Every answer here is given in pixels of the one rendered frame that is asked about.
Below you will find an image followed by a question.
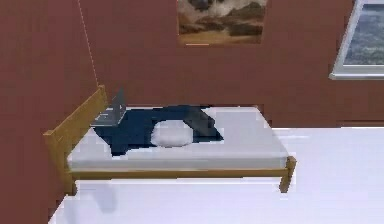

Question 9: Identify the wooden bed with white mattress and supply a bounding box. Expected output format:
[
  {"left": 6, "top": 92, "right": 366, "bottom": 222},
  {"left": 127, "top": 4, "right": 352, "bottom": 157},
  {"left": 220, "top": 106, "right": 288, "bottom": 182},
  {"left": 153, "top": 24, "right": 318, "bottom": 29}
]
[{"left": 42, "top": 84, "right": 298, "bottom": 197}]

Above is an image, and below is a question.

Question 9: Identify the white pillow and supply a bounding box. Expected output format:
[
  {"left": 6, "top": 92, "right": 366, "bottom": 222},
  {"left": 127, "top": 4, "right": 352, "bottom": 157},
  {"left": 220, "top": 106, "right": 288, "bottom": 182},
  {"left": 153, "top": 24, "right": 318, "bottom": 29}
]
[{"left": 149, "top": 119, "right": 194, "bottom": 148}]

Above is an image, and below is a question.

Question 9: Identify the dark blue blanket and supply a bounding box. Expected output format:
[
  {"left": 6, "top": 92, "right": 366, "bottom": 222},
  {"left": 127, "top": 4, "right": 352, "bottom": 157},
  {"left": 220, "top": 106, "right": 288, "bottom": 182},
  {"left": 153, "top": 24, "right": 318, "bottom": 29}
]
[{"left": 92, "top": 104, "right": 225, "bottom": 158}]

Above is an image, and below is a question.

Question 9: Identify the grey open laptop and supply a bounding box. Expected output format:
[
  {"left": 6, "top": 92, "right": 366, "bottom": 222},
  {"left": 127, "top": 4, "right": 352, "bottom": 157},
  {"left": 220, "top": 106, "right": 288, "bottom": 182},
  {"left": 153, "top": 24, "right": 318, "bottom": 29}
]
[{"left": 90, "top": 87, "right": 127, "bottom": 128}]

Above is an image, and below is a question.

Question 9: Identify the white framed window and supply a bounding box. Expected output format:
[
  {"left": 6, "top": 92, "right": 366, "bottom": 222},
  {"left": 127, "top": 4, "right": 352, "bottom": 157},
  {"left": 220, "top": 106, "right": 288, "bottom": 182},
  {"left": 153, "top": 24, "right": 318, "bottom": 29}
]
[{"left": 329, "top": 0, "right": 384, "bottom": 81}]

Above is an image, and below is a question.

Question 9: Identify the landscape painting on wall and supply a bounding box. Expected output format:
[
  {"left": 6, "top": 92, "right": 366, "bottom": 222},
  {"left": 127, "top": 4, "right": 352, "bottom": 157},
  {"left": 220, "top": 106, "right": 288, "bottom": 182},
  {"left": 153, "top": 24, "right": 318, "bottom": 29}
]
[{"left": 176, "top": 0, "right": 269, "bottom": 47}]

